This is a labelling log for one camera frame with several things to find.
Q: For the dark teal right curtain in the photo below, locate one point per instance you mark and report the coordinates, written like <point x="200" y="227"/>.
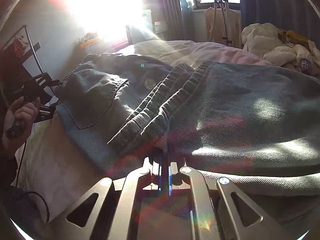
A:
<point x="296" y="15"/>

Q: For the dark teal curtain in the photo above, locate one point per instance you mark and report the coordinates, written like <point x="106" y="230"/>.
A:
<point x="296" y="15"/>
<point x="176" y="14"/>

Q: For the beige hanging garment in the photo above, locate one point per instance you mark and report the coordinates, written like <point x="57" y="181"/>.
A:
<point x="234" y="20"/>

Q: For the garment steamer stand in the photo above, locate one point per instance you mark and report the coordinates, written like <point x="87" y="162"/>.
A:
<point x="222" y="5"/>

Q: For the white desk with clutter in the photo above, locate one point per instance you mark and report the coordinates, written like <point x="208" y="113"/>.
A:
<point x="92" y="43"/>

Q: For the person left hand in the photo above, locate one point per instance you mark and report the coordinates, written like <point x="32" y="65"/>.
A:
<point x="23" y="114"/>

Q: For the pile of cream clothes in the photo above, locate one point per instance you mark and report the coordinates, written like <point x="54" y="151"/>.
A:
<point x="262" y="40"/>

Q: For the dark teal left curtain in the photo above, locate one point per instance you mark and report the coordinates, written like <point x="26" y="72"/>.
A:
<point x="176" y="14"/>

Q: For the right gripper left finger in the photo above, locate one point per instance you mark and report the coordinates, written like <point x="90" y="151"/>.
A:
<point x="111" y="209"/>

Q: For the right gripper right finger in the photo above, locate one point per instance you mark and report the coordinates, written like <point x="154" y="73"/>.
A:
<point x="216" y="208"/>

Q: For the blue denim jeans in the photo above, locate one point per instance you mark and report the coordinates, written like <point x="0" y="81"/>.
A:
<point x="256" y="125"/>

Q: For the mustard yellow garment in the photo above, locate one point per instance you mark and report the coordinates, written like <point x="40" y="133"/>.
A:
<point x="291" y="37"/>

